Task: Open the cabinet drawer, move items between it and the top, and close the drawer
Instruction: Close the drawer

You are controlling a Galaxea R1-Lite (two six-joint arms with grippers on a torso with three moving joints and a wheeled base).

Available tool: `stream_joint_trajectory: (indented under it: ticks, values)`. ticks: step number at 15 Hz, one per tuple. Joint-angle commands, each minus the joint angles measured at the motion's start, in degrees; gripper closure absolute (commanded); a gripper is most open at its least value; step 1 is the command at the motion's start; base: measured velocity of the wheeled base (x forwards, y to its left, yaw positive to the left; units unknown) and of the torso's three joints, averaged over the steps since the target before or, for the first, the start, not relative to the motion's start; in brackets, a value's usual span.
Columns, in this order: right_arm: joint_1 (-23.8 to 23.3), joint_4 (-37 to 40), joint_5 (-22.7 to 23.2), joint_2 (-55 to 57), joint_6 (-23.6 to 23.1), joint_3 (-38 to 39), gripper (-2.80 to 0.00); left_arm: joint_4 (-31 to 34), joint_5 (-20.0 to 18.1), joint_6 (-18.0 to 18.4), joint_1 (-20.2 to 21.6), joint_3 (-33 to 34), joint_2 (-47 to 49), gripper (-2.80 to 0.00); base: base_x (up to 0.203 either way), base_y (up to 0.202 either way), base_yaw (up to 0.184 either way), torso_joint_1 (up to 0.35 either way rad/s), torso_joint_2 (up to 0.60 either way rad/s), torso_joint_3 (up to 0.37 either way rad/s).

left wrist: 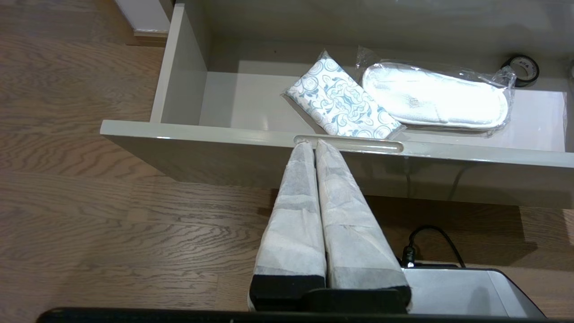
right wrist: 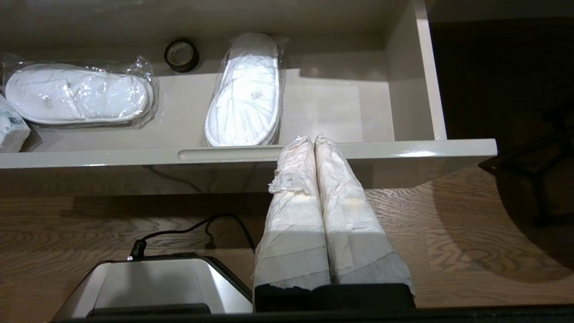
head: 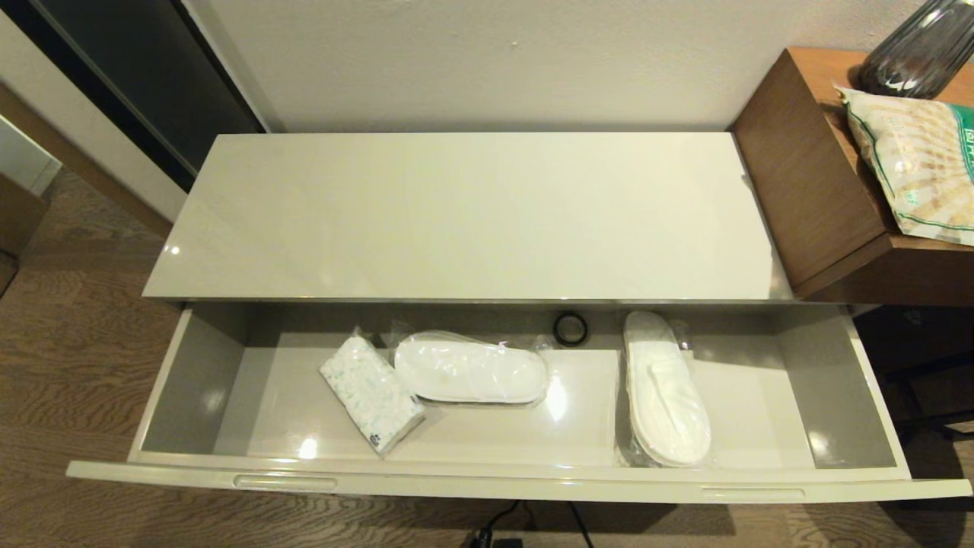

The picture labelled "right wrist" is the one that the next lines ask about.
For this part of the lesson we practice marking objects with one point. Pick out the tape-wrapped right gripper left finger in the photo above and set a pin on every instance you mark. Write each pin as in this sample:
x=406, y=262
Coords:
x=296, y=224

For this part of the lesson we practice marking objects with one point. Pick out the grey glossy drawer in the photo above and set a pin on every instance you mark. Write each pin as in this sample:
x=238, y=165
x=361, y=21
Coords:
x=327, y=107

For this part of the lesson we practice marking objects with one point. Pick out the black tape roll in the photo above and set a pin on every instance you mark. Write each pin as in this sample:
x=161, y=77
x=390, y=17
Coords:
x=170, y=60

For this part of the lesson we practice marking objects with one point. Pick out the grey glossy low cabinet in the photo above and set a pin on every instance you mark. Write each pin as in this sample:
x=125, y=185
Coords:
x=134, y=18

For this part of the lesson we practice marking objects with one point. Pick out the black stand legs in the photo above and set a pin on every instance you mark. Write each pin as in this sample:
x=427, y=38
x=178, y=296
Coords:
x=538, y=161

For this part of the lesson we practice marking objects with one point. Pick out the blue patterned tissue pack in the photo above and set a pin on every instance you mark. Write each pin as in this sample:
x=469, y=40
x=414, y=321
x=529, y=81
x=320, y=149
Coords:
x=10, y=128

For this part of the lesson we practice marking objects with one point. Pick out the white slipper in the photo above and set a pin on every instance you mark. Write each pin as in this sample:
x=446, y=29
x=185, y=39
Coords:
x=76, y=94
x=246, y=94

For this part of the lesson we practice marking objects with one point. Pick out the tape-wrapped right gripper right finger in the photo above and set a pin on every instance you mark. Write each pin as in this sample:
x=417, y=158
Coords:
x=354, y=233

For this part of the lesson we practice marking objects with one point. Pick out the silver robot base housing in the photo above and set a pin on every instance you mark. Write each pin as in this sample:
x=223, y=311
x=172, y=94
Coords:
x=152, y=282

